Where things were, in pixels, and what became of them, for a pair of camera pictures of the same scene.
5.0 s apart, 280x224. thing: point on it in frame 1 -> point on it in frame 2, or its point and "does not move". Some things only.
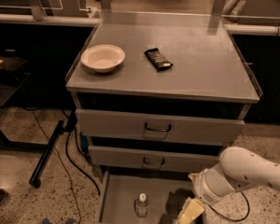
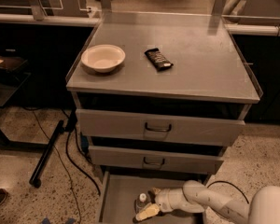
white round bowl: x=103 y=57 does not move
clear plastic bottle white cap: x=142 y=206 does not move
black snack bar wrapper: x=158 y=61 does not move
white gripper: x=203 y=187 -> x=162 y=199
